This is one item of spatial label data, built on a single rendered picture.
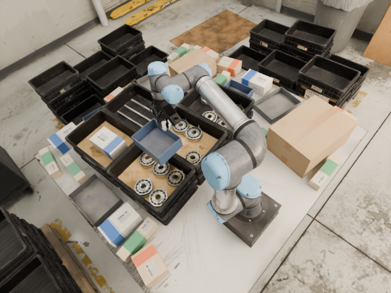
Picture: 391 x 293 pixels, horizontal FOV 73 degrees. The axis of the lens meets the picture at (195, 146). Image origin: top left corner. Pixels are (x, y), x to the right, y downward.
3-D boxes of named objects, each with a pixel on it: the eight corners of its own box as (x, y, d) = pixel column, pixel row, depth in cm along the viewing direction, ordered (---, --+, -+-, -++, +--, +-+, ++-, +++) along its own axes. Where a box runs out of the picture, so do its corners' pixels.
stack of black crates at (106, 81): (131, 88, 298) (118, 54, 262) (148, 100, 285) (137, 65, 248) (102, 109, 284) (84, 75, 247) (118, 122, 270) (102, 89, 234)
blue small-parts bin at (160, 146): (183, 145, 130) (181, 137, 125) (161, 166, 125) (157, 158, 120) (156, 126, 139) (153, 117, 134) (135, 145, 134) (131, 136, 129)
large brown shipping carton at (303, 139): (306, 115, 181) (315, 94, 165) (345, 142, 166) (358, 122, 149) (265, 146, 170) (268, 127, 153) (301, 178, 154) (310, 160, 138)
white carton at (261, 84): (240, 86, 204) (241, 77, 196) (248, 78, 208) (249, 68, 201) (263, 96, 195) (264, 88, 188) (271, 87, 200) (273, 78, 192)
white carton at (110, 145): (130, 149, 163) (125, 140, 155) (116, 163, 158) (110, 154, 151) (109, 135, 171) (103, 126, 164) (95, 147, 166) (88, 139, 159)
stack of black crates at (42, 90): (82, 92, 302) (63, 60, 265) (97, 104, 288) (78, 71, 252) (52, 113, 288) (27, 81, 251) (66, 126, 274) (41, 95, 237)
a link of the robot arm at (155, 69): (152, 73, 101) (143, 63, 105) (155, 96, 109) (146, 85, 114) (170, 67, 103) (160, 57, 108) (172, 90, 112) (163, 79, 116)
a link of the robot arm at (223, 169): (244, 211, 126) (259, 158, 79) (219, 229, 123) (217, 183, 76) (230, 192, 132) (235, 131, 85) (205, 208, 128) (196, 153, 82)
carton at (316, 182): (330, 158, 160) (333, 153, 155) (339, 164, 157) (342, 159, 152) (307, 185, 152) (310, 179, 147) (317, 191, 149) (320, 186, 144)
